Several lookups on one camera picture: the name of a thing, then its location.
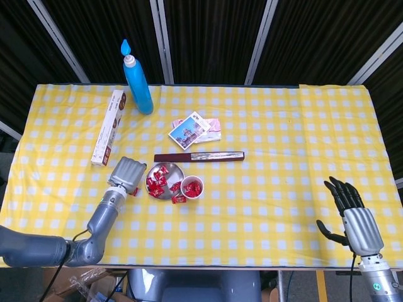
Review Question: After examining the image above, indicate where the yellow floor tape strip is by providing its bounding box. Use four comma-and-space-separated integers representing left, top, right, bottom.
316, 269, 327, 302

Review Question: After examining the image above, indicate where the blue detergent bottle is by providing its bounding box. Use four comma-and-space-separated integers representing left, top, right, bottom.
120, 39, 154, 115

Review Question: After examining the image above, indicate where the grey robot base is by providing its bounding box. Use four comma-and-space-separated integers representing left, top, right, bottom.
127, 269, 262, 302

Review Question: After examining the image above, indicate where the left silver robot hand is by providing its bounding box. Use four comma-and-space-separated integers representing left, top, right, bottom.
108, 156, 148, 193

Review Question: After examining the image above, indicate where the white paper cup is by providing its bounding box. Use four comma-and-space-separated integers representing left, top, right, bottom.
181, 175, 205, 199

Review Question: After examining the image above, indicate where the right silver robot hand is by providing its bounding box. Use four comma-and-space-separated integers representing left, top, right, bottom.
316, 176, 385, 255

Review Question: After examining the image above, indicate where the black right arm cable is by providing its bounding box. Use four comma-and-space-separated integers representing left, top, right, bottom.
349, 253, 358, 302

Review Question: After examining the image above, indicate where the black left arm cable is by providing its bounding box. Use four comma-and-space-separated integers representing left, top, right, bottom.
40, 229, 92, 302

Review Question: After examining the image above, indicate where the brown cardboard box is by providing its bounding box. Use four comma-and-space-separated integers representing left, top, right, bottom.
40, 267, 127, 302

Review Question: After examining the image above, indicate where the metal table leg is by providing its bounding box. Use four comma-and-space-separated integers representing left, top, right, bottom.
278, 269, 289, 302

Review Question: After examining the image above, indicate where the round steel plate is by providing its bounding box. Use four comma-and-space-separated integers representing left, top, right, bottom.
145, 161, 186, 199

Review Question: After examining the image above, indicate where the postcard with building picture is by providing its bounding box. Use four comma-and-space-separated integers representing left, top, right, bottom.
167, 115, 211, 148

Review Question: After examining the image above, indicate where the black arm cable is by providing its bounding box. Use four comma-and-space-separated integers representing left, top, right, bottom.
40, 229, 92, 302
349, 253, 358, 302

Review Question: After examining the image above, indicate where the yellow white checkered tablecloth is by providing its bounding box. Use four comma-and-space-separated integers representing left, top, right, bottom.
0, 83, 403, 269

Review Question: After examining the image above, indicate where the long white wrap box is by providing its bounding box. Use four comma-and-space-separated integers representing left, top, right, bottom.
91, 89, 127, 167

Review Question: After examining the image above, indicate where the clear plastic bag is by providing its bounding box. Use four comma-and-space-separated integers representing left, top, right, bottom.
69, 275, 106, 302

